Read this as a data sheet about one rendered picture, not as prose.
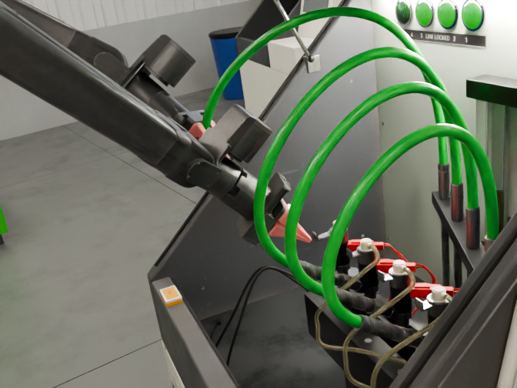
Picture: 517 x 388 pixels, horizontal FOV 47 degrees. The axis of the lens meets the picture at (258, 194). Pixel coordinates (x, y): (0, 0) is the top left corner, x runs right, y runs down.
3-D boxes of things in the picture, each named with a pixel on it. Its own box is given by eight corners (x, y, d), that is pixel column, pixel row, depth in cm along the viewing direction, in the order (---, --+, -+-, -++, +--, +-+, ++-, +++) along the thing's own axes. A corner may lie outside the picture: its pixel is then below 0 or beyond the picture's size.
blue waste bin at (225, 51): (209, 97, 735) (199, 33, 707) (251, 87, 762) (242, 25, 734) (234, 103, 686) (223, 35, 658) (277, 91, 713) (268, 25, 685)
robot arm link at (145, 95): (124, 98, 101) (111, 91, 95) (150, 68, 101) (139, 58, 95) (154, 125, 100) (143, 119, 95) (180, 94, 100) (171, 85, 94)
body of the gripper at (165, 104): (211, 116, 100) (179, 88, 101) (186, 120, 91) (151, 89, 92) (191, 145, 102) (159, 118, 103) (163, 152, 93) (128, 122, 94)
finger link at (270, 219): (325, 236, 88) (275, 202, 85) (294, 273, 89) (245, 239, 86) (315, 219, 94) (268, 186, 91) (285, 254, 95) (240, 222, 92)
